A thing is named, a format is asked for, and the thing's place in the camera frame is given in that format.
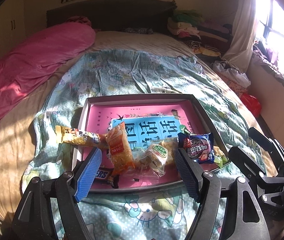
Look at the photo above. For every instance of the grey cardboard box tray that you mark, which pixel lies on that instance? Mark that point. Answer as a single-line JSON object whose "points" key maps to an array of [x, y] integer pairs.
{"points": [[156, 99]]}

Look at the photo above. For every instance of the white plastic bag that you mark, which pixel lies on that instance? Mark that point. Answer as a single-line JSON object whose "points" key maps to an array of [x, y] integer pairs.
{"points": [[222, 69]]}

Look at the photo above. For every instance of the cream curtain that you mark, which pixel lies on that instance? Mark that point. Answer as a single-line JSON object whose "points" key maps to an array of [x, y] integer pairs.
{"points": [[244, 30]]}

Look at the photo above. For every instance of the yellow long snack packet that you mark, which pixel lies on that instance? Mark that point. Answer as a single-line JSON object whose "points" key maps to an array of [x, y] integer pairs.
{"points": [[74, 136]]}

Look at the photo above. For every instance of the green wrapped milk snack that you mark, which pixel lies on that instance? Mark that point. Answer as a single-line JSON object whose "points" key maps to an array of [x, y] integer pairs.
{"points": [[220, 159]]}

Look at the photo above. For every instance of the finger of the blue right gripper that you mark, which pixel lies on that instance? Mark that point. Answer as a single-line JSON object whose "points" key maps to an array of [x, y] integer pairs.
{"points": [[247, 165], [268, 144]]}

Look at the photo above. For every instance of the cream wardrobe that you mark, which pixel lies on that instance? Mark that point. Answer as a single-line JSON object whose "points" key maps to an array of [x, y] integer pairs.
{"points": [[12, 27]]}

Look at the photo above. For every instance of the blue Oreo cookie packet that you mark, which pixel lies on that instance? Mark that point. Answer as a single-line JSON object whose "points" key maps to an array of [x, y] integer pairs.
{"points": [[199, 147]]}

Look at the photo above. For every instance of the pile of clothes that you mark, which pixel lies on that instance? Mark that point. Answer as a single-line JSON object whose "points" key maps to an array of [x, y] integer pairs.
{"points": [[201, 36]]}

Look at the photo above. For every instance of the pink blue book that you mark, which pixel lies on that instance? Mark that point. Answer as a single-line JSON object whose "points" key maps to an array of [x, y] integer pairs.
{"points": [[144, 123]]}

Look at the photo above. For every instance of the dark bed headboard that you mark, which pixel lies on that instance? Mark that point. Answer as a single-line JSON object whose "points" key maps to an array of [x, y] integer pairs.
{"points": [[117, 15]]}

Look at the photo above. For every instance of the pink blanket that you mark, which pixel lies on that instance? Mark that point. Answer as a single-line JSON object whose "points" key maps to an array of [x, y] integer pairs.
{"points": [[35, 60]]}

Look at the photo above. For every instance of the red plastic bag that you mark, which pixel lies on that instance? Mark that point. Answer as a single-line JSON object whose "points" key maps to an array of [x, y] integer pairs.
{"points": [[252, 104]]}

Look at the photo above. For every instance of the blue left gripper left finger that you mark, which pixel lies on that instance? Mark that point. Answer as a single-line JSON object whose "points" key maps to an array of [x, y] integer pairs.
{"points": [[85, 174]]}

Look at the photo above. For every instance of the brown Snickers bar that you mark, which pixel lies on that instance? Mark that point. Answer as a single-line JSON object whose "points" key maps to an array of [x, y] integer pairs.
{"points": [[105, 176]]}

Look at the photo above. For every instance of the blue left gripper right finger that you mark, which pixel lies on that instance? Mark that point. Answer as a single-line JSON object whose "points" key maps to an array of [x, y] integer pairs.
{"points": [[190, 172]]}

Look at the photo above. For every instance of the round green label pastry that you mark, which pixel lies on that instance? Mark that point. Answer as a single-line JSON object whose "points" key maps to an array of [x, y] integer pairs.
{"points": [[159, 150]]}

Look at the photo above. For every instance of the clear wrapped meat floss cake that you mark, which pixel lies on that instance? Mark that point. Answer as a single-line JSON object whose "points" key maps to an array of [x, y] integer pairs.
{"points": [[145, 159]]}

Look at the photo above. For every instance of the orange cracker packet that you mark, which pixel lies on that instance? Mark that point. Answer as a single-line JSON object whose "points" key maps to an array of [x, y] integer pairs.
{"points": [[120, 150]]}

